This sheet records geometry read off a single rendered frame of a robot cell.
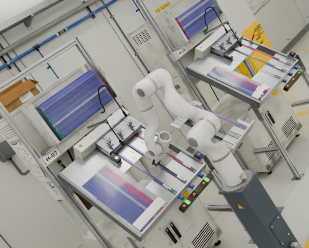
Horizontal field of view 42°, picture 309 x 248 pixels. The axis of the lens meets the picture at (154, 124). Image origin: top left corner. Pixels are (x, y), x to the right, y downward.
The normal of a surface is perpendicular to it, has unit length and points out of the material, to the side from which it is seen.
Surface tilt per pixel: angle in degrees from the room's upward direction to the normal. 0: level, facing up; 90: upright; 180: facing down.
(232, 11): 90
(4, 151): 90
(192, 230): 90
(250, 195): 90
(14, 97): 81
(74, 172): 46
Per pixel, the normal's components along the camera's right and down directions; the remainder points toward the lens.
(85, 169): 0.02, -0.67
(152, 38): -0.62, 0.57
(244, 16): 0.56, -0.15
